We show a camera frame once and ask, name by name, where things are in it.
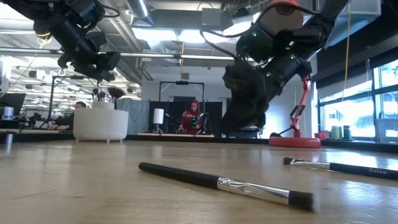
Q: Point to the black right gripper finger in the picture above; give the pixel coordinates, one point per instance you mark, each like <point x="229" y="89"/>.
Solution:
<point x="255" y="119"/>
<point x="233" y="121"/>

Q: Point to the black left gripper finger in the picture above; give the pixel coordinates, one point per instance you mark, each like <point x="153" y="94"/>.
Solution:
<point x="107" y="76"/>
<point x="88" y="72"/>

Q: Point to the angled makeup brush Solve print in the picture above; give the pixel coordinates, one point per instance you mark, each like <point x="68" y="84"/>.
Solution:
<point x="357" y="169"/>

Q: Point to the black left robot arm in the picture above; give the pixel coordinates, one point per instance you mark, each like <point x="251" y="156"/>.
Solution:
<point x="71" y="34"/>

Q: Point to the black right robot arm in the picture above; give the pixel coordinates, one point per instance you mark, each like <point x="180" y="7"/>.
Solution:
<point x="289" y="65"/>

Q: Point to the black partition panel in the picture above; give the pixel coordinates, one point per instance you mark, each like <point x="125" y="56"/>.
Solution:
<point x="214" y="116"/>

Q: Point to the person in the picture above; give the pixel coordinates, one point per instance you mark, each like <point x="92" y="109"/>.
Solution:
<point x="191" y="119"/>
<point x="66" y="121"/>

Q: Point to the red desk lamp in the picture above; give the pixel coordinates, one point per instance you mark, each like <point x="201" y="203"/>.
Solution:
<point x="295" y="142"/>

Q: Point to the grey curtain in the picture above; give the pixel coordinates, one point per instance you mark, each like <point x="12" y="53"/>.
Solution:
<point x="132" y="116"/>

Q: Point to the white ribbed round container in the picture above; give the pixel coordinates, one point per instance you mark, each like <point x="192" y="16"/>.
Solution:
<point x="99" y="124"/>

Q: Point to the background wooden table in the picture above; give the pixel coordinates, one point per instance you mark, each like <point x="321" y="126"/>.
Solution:
<point x="174" y="135"/>

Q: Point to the ceiling light panel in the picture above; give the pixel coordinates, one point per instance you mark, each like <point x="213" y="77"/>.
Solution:
<point x="161" y="35"/>

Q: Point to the white cylinder table lamp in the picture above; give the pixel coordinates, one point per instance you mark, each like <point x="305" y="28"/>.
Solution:
<point x="158" y="116"/>

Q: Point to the red cup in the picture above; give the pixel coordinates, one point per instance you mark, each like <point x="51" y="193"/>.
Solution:
<point x="321" y="136"/>

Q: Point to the black monitor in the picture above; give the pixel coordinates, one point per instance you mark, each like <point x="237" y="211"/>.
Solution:
<point x="12" y="102"/>

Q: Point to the pale green cup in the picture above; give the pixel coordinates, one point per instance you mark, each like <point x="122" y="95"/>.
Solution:
<point x="336" y="132"/>

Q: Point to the white can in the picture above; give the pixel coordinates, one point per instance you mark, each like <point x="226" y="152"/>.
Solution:
<point x="8" y="113"/>

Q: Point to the dark green cup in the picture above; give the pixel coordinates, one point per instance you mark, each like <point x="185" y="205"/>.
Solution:
<point x="347" y="132"/>

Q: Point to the black aluminium table frame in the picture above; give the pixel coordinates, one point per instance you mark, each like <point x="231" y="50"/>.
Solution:
<point x="186" y="139"/>

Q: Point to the silver ventilation duct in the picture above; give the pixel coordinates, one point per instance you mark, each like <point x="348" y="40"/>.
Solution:
<point x="138" y="9"/>

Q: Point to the black background rig frame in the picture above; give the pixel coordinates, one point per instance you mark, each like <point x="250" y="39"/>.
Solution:
<point x="182" y="82"/>

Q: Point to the black window frame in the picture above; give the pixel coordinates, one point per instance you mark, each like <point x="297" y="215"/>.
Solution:
<point x="376" y="90"/>

